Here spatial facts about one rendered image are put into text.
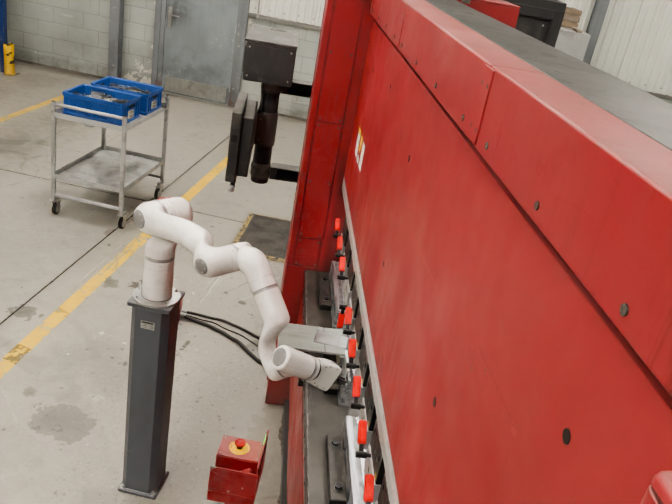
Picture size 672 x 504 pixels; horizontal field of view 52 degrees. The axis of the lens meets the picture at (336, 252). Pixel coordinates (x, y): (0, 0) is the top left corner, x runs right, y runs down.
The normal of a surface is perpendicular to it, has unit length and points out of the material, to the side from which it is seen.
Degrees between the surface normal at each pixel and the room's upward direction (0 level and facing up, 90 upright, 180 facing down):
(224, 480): 90
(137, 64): 90
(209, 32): 90
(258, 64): 90
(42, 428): 0
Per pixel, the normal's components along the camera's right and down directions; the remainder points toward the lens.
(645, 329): -0.98, -0.14
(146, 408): -0.15, 0.39
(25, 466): 0.17, -0.90
